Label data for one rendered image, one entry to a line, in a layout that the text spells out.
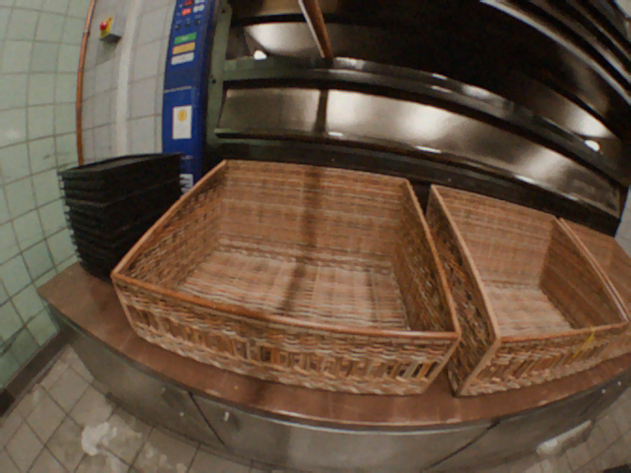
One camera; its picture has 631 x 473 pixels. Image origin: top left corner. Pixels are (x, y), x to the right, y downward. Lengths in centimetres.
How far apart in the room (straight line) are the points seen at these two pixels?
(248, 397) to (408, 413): 26
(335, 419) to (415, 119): 73
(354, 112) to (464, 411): 74
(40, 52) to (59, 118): 36
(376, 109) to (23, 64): 146
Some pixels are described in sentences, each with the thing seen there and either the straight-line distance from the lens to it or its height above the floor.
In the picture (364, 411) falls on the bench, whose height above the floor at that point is 58.
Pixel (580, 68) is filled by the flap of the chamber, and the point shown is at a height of 139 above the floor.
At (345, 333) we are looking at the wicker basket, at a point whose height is 72.
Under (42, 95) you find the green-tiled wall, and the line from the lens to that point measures 142.
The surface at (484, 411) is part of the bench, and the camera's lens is 50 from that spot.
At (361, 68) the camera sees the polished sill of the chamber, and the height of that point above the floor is 115.
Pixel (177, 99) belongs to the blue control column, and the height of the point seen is 106.
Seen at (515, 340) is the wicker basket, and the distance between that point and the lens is 41.
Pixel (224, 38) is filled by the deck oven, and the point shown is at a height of 126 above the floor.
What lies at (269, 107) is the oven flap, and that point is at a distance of 75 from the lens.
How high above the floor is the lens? 94
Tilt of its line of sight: 24 degrees down
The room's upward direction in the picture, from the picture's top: 6 degrees clockwise
